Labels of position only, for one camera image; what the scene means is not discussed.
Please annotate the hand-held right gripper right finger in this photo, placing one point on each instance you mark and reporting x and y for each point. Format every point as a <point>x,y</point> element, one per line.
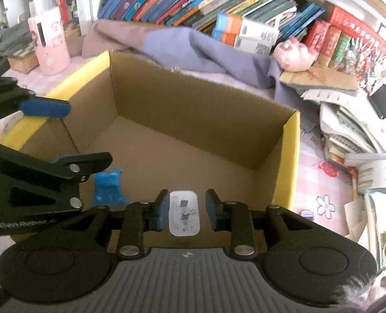
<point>211,212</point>

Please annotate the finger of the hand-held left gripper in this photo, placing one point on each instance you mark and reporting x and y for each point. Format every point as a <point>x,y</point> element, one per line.
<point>65,159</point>
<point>46,109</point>

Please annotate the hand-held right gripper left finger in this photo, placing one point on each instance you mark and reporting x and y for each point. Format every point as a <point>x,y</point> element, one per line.
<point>163,212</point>

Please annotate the white charger plug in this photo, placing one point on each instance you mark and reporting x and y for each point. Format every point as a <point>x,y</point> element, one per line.
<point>176,229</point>

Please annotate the blue plastic toy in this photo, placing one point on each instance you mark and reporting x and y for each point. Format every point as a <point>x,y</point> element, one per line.
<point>106,186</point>

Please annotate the yellow cardboard box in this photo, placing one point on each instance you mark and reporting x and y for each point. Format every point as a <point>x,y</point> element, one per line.
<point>179,104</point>

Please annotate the pink cylindrical container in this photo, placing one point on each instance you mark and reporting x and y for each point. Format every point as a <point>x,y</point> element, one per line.
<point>49,45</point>

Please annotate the grey folded cloth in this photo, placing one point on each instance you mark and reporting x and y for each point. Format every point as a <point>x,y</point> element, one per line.
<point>13,39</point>

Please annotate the red bottle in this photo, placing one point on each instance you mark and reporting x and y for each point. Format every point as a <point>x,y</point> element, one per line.
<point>63,8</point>

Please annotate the pile of booklets and papers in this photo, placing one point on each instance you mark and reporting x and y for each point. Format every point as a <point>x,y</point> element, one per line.
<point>346,127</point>

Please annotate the purple cloth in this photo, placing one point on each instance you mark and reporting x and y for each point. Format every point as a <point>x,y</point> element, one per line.
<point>196,49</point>

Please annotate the row of colourful books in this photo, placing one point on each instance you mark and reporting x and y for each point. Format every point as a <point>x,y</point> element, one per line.
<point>166,0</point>

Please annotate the fuzzy purple sleeve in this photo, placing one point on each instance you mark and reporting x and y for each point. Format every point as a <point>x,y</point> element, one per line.
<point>359,291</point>

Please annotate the white tape roll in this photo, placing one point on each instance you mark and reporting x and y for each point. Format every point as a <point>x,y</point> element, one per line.
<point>375,172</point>

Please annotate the brown cardboard sheet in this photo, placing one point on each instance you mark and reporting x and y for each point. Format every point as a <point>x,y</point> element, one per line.
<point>323,78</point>

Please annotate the pink pig plush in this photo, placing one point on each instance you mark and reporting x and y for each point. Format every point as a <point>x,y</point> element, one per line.
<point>292,55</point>

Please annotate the orange and white carton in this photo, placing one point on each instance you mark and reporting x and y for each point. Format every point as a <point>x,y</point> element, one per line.
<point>255,34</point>

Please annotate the row of red printed boxes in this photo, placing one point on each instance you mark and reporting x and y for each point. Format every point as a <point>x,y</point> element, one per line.
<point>330,44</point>

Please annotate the black phone stand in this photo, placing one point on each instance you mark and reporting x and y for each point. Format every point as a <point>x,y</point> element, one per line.
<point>383,99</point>

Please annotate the long red box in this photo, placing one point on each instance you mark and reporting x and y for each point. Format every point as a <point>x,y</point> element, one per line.
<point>359,27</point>

